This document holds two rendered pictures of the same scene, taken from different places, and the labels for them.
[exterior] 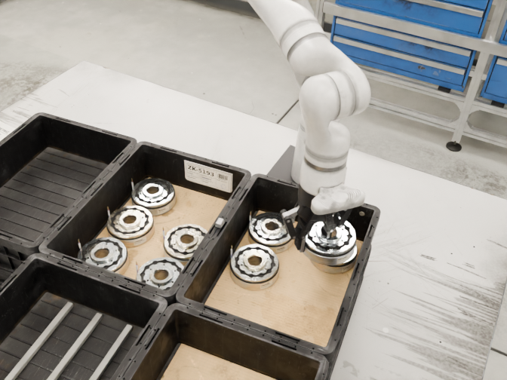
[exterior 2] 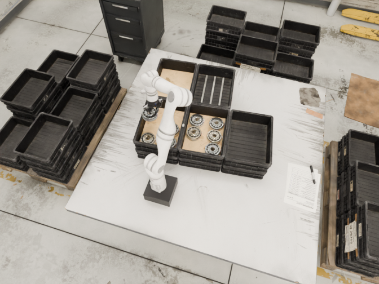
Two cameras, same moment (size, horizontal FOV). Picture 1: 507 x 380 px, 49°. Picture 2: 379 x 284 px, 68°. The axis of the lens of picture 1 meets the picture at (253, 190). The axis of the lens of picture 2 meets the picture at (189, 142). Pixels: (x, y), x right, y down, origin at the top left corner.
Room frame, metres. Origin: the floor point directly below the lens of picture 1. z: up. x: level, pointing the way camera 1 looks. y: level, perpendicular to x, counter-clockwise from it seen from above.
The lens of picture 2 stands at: (1.87, -0.12, 2.48)
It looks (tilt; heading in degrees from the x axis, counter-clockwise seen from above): 59 degrees down; 167
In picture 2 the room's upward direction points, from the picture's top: 3 degrees clockwise
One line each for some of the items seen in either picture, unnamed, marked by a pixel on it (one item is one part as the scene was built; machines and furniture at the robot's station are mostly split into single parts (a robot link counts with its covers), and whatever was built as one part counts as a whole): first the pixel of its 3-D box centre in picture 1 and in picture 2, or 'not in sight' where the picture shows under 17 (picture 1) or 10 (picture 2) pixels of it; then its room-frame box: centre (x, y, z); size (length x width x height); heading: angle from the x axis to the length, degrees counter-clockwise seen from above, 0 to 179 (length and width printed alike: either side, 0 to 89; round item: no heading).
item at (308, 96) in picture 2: not in sight; (309, 96); (0.54, 1.19, 0.71); 0.22 x 0.19 x 0.01; 154
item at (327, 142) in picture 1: (326, 120); (151, 81); (0.72, -0.11, 1.27); 0.09 x 0.07 x 0.15; 117
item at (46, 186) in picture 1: (42, 191); (248, 140); (0.97, 0.49, 0.87); 0.40 x 0.30 x 0.11; 160
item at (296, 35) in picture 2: not in sight; (293, 48); (-0.41, 1.53, 0.37); 0.40 x 0.30 x 0.45; 64
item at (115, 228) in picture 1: (130, 222); (214, 136); (0.89, 0.27, 0.86); 0.10 x 0.10 x 0.01
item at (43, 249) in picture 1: (154, 211); (205, 129); (0.87, 0.21, 0.92); 0.40 x 0.30 x 0.02; 160
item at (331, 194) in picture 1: (328, 175); (150, 92); (0.71, -0.12, 1.17); 0.11 x 0.09 x 0.06; 21
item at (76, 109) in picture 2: not in sight; (78, 116); (0.16, -0.82, 0.31); 0.40 x 0.30 x 0.34; 154
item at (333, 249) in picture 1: (328, 234); (149, 112); (0.74, -0.14, 1.01); 0.10 x 0.10 x 0.01
